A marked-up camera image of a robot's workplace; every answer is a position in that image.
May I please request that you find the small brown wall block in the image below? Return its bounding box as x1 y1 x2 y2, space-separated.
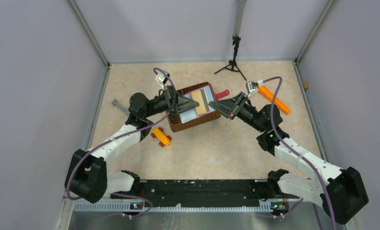
302 80 309 90

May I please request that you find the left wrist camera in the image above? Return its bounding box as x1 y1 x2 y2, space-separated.
155 72 170 90

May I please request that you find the gold striped credit card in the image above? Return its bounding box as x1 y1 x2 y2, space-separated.
190 88 213 115

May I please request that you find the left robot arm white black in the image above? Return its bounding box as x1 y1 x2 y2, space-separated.
65 85 199 203

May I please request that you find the red leather card holder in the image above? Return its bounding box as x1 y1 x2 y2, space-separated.
179 83 230 124

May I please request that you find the brown wicker divided basket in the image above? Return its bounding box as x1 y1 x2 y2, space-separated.
167 81 221 132

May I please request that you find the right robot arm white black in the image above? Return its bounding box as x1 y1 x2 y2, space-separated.
209 92 369 224

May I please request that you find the orange toy car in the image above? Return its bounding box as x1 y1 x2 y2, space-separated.
150 127 172 147

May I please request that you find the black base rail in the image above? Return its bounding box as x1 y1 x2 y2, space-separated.
122 179 288 209

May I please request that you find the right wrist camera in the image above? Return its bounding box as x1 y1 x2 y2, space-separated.
246 80 264 99

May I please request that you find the black tripod stand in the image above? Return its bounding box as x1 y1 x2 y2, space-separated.
214 36 247 81

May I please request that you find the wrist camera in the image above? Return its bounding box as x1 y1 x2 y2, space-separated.
246 80 264 99
155 72 170 90

